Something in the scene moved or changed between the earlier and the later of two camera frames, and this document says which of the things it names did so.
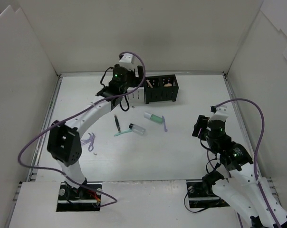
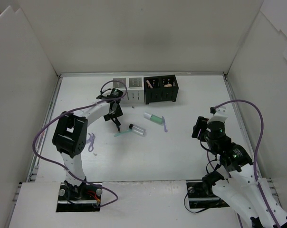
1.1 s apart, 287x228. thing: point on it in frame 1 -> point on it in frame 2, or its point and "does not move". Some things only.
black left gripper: [138, 74] -> [114, 115]
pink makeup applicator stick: [149, 83] does not move
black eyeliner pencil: [117, 124] does not move
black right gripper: [201, 124] does not move
